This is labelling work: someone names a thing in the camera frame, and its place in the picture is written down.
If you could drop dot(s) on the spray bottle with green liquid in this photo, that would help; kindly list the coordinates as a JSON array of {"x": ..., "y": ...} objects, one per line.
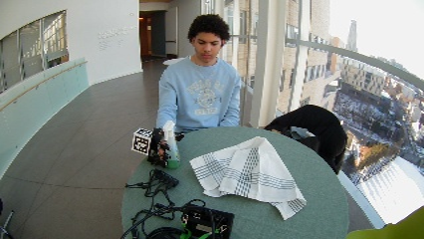
[{"x": 173, "y": 156}]

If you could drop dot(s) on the white cube of black markers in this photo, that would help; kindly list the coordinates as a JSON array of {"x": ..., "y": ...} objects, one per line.
[{"x": 142, "y": 141}]

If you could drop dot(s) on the white striped kitchen cloth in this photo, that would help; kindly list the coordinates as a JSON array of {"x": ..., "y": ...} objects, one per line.
[{"x": 247, "y": 172}]

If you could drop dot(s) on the the person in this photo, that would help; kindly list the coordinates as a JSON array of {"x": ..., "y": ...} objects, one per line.
[{"x": 198, "y": 93}]

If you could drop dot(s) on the black electronics box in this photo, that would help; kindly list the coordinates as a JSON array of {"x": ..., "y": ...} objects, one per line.
[{"x": 207, "y": 220}]

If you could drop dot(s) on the white round table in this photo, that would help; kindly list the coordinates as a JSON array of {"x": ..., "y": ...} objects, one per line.
[{"x": 173, "y": 61}]

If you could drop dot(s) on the wooden handrail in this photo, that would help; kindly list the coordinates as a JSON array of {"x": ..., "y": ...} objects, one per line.
[{"x": 40, "y": 86}]

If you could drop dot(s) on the dark doorway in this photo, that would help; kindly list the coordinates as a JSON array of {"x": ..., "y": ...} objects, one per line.
[{"x": 151, "y": 35}]

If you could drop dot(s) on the black jacket on chair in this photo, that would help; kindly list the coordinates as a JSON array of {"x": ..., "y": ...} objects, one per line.
[{"x": 320, "y": 127}]

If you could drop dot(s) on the white pillar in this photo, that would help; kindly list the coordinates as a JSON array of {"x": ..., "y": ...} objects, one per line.
[{"x": 268, "y": 63}]

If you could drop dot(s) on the tripod leg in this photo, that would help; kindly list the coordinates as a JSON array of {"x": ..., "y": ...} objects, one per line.
[{"x": 5, "y": 222}]

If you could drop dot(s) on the grey metal railing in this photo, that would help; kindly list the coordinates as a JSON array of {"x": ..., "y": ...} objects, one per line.
[{"x": 361, "y": 58}]

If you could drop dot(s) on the yellow-green object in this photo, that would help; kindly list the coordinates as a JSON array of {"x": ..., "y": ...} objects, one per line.
[{"x": 392, "y": 229}]

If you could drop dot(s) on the interior wall window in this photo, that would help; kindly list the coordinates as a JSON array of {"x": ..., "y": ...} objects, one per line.
[{"x": 33, "y": 46}]

